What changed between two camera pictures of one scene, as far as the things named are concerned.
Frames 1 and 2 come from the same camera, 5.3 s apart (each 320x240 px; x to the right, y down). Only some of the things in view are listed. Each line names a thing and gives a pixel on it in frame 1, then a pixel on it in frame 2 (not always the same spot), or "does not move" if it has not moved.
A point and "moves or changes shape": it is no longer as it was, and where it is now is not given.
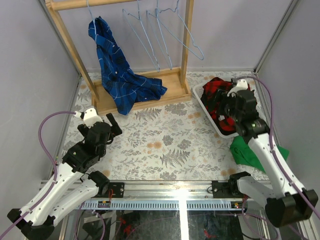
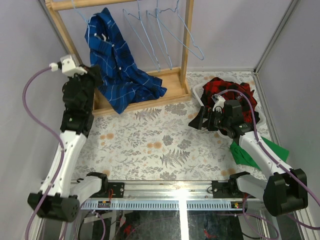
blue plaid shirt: (125, 85) moves or changes shape
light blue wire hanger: (176, 36) does not move
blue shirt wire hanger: (93, 20) to (87, 22)
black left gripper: (107, 129) to (91, 75)
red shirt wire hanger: (124, 11) does not move
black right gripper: (228, 98) to (205, 112)
